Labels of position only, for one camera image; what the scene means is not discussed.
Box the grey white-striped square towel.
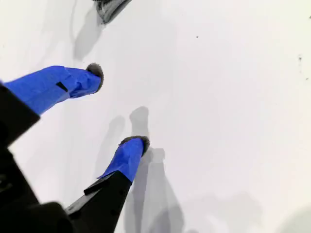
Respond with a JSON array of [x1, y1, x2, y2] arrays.
[[93, 0, 134, 25]]

